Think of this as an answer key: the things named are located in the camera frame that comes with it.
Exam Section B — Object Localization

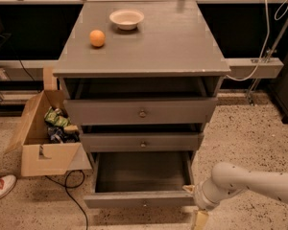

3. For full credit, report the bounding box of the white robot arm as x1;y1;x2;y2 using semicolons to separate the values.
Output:
182;162;288;230

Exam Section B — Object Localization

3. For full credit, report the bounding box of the grey wooden drawer cabinet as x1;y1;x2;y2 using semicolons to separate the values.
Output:
53;0;231;165

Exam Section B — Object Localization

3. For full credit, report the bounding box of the grey metal rail frame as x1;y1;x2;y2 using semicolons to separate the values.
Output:
0;0;288;107

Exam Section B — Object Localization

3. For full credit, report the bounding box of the white paper bowl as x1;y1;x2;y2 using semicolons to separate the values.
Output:
109;9;144;31

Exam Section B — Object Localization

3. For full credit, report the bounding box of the dark blue snack bag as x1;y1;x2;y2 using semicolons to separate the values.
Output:
47;126;80;144

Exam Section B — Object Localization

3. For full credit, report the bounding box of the green snack bag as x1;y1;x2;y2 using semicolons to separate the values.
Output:
44;107;71;127

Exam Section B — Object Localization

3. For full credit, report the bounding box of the grey middle drawer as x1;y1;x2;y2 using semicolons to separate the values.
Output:
80;124;204;152

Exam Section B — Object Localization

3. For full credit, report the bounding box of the cardboard box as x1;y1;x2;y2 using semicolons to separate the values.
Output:
3;66;93;177

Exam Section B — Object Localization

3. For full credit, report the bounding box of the grey drawer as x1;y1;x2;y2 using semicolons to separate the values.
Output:
84;151;195;208
63;98;217;125
80;124;204;152

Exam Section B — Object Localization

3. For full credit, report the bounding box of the grey bottom drawer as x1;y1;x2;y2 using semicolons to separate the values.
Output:
84;151;195;208

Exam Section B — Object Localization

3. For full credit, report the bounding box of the black floor cable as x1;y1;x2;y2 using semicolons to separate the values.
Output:
45;169;90;230

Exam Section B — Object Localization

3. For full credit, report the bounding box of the orange fruit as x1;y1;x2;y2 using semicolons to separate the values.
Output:
89;30;106;47

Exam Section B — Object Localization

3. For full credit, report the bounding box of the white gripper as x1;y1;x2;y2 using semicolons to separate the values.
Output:
182;178;228;230

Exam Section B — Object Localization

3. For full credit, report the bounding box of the grey top drawer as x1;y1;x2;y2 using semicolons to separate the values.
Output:
63;98;217;125

